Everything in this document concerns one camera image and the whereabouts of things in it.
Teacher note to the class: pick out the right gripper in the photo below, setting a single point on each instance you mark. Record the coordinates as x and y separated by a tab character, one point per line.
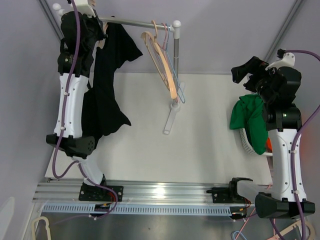
255	64

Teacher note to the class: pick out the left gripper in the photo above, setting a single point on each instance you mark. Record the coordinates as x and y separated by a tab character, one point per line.
95	21

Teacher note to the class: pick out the black t shirt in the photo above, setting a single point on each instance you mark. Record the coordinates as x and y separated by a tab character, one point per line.
101	114

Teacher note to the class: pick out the bright green t shirt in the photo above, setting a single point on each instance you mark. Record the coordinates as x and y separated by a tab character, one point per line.
247	114

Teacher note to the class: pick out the beige hanger with green shirt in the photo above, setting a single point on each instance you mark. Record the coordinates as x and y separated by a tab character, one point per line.
162	67

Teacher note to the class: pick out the blue wire hanger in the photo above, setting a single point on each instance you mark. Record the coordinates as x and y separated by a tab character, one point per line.
175	29

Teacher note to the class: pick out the orange t shirt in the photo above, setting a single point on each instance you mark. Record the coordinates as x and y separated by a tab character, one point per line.
268	146

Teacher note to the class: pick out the beige hanger with black shirt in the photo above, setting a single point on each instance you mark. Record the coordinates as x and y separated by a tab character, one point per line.
101	43

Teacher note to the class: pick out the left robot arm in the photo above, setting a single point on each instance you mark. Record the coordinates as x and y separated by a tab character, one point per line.
68	138

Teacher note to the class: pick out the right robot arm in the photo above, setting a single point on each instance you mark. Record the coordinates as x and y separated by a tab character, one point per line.
277	84

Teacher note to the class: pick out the beige hanger on floor right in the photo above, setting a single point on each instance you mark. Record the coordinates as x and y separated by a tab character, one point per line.
293	226

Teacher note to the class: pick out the blue hanger on floor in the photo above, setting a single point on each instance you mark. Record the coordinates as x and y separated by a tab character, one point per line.
236	234

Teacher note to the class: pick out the white plastic basket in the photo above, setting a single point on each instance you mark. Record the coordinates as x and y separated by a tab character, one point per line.
248	148

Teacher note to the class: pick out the metal clothes rack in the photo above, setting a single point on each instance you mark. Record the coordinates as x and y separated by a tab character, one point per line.
163	47

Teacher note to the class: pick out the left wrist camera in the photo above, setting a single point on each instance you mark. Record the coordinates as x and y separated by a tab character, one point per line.
86	7

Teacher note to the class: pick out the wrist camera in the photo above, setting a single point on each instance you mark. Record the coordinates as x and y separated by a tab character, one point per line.
285	59
86	7

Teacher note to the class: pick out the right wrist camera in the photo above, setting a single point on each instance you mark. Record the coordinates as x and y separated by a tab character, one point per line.
285	59

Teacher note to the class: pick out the slotted cable duct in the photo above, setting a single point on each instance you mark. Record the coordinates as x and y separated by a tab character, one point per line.
140	209

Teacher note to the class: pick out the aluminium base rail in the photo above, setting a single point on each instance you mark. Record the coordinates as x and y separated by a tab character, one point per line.
135	193

